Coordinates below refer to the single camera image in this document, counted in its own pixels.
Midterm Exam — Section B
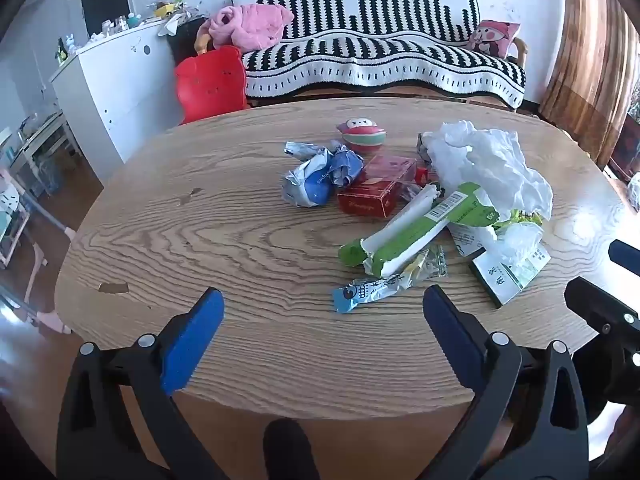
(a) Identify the red plastic stool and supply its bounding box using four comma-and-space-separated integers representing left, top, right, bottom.
175, 45, 249, 125

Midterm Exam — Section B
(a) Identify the white crumpled plastic bag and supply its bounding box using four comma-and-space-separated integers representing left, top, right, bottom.
422, 120, 553, 222

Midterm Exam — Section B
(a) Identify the white printed paper packet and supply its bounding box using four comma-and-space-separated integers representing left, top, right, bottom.
447, 222, 497, 260

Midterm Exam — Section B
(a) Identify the small silver crumpled wrapper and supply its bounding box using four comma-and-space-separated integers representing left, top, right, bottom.
284, 141, 326, 159

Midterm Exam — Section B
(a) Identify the green white long package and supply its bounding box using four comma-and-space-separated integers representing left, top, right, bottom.
338, 182, 501, 278

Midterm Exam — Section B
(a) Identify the clear crumpled plastic film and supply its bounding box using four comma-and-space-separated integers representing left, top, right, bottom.
495, 222, 544, 266

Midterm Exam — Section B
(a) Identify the black white striped blanket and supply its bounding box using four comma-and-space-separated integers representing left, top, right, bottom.
240, 0, 528, 111

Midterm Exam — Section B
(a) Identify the small clear printed wrapper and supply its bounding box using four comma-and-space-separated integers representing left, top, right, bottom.
410, 245, 448, 281

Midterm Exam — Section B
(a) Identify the small white table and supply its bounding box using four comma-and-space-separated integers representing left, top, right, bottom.
9, 112, 82, 198

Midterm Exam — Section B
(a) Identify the red cigarette box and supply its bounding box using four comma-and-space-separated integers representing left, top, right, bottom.
336, 155, 418, 218

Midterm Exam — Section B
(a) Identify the white cabinet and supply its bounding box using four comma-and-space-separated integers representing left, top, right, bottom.
50, 22, 185, 162

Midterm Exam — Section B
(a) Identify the wooden sofa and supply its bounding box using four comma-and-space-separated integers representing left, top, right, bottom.
247, 35, 531, 111

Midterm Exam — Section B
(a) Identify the brown patterned curtain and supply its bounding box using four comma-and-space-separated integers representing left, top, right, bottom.
540, 0, 640, 167

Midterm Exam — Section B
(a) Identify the pink white children's chair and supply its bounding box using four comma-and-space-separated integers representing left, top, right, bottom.
0, 170, 76, 336

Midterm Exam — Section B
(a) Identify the pink plush toy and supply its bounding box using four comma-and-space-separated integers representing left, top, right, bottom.
207, 4, 296, 53

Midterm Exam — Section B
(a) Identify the dark red cabinet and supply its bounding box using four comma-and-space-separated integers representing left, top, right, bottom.
607, 112, 640, 182

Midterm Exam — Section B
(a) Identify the white green flat box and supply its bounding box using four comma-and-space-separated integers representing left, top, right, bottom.
469, 245, 552, 308

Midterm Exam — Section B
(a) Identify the silver blue wrapper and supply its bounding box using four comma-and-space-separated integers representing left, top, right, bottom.
282, 145, 365, 208

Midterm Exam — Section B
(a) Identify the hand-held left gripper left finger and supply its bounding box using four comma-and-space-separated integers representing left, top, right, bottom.
56, 287, 231, 480

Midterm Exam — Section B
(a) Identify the pink cartoon pillow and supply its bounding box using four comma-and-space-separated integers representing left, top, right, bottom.
467, 20, 521, 60

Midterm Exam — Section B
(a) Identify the red green egg toy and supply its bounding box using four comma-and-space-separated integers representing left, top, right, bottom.
336, 117, 388, 153

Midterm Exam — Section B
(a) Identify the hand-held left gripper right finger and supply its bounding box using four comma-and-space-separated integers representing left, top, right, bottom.
422, 285, 591, 480

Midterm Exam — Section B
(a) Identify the silver foil scrap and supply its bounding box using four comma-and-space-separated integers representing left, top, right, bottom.
416, 132, 437, 164

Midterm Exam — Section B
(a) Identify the clutter of small cabinet items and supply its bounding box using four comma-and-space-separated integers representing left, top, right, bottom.
56, 0, 202, 57

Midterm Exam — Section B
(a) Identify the blue fish snack wrapper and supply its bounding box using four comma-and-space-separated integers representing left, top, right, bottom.
333, 272, 426, 314

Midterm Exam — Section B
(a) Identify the black bag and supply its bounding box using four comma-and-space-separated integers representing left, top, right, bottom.
167, 17, 212, 67

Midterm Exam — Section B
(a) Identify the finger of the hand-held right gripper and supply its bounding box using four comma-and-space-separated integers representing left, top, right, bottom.
564, 276, 640, 356
608, 239, 640, 277

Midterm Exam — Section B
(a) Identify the yellow green wrapper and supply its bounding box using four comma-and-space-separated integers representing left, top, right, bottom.
492, 209, 544, 233

